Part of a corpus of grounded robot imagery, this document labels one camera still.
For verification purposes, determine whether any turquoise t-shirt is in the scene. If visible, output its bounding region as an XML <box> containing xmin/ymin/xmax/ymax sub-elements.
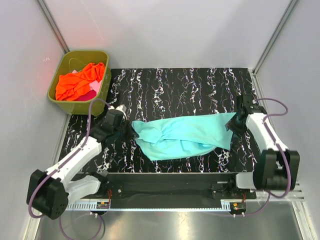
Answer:
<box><xmin>131</xmin><ymin>112</ymin><xmax>235</xmax><ymax>161</ymax></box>

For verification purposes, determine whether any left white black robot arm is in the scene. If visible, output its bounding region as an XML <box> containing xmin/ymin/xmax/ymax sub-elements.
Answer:
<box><xmin>26</xmin><ymin>105</ymin><xmax>138</xmax><ymax>220</ymax></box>

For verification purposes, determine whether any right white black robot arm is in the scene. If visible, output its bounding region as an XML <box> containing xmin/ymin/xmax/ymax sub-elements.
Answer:
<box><xmin>225</xmin><ymin>94</ymin><xmax>300</xmax><ymax>199</ymax></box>

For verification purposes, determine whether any black marble pattern mat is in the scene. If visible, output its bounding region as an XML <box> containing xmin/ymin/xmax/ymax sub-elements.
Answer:
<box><xmin>53</xmin><ymin>67</ymin><xmax>266</xmax><ymax>174</ymax></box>

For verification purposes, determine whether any magenta t-shirt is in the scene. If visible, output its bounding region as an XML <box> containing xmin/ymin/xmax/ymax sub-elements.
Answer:
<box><xmin>75</xmin><ymin>90</ymin><xmax>97</xmax><ymax>102</ymax></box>

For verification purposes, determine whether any light pink t-shirt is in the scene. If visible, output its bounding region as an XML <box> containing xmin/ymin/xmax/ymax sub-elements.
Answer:
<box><xmin>71</xmin><ymin>70</ymin><xmax>103</xmax><ymax>93</ymax></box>

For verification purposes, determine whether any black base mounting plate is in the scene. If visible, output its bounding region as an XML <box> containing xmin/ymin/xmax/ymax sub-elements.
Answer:
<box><xmin>86</xmin><ymin>173</ymin><xmax>257</xmax><ymax>204</ymax></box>

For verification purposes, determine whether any orange t-shirt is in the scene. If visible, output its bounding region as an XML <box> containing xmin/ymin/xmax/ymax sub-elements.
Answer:
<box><xmin>55</xmin><ymin>62</ymin><xmax>106</xmax><ymax>101</ymax></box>

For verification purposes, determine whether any olive green plastic bin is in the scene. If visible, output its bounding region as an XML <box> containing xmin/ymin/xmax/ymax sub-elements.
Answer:
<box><xmin>47</xmin><ymin>50</ymin><xmax>111</xmax><ymax>117</ymax></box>

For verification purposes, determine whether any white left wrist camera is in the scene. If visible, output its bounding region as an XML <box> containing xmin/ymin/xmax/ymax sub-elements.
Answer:
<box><xmin>108</xmin><ymin>104</ymin><xmax>127</xmax><ymax>117</ymax></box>

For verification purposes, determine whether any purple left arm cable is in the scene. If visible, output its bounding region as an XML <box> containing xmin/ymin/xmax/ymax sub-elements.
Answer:
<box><xmin>27</xmin><ymin>98</ymin><xmax>112</xmax><ymax>239</ymax></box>

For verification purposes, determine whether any slotted aluminium rail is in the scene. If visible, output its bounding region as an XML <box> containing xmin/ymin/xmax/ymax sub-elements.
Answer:
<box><xmin>64</xmin><ymin>200</ymin><xmax>231</xmax><ymax>212</ymax></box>

